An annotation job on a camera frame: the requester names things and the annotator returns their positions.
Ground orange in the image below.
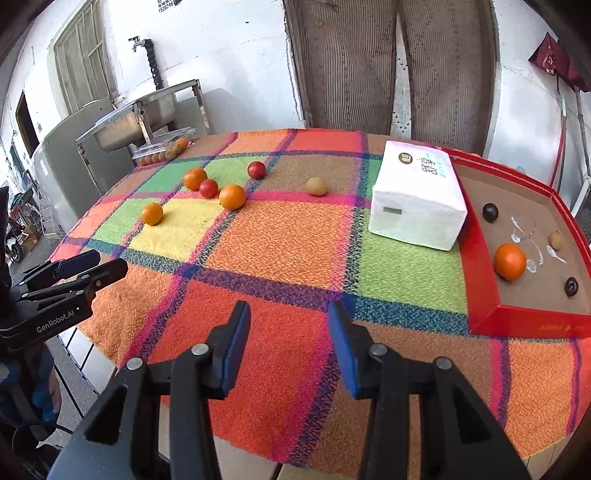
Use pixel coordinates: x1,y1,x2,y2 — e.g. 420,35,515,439
182,167,207,191
140,203,164,226
218,184,246,211

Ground red tomato front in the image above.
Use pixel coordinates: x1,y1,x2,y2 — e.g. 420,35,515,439
198,179,219,199

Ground red tomato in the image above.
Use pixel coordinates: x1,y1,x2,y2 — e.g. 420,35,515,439
198,179,219,199
247,161,266,180

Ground large dark orange tangerine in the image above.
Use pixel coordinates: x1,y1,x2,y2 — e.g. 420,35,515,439
493,243,527,282

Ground dark plum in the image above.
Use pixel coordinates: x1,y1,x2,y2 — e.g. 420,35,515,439
564,277,579,298
482,203,499,223

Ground red tomato back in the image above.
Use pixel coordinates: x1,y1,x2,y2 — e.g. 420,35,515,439
247,161,266,180

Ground brown kiwi front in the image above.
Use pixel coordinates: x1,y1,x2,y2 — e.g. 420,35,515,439
548,230,564,251

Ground brown kiwi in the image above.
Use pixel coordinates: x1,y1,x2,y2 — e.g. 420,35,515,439
548,230,564,251
305,176,328,197

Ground brown kiwi back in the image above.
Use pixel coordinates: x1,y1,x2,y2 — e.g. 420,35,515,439
305,176,328,197

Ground parked electric scooter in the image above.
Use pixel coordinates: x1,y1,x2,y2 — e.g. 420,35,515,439
6,187,41,263

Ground grey board panel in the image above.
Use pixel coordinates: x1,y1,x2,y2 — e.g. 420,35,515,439
33,99,134,231

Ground stainless steel sink stand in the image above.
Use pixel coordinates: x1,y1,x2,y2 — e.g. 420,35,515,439
74,79,213,195

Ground clear plastic fruit container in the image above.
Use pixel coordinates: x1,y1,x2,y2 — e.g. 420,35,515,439
132,127,197,166

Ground red cardboard box tray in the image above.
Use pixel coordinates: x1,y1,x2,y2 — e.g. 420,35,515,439
448,149,590,339

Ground window with bars left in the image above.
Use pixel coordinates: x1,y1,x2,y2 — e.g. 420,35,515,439
51,1,118,115

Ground colourful plaid tablecloth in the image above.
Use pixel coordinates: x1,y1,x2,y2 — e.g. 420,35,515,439
54,129,590,477

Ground white tissue pack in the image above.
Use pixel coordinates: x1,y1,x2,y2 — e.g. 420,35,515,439
369,140,468,251

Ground brown quilted door curtain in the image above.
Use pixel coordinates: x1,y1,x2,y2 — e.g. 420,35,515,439
283,1,498,154

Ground wall water tap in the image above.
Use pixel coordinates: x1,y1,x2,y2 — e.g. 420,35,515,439
128,36,145,52

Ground red mop handle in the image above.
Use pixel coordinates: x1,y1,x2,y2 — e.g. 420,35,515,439
548,78,569,186

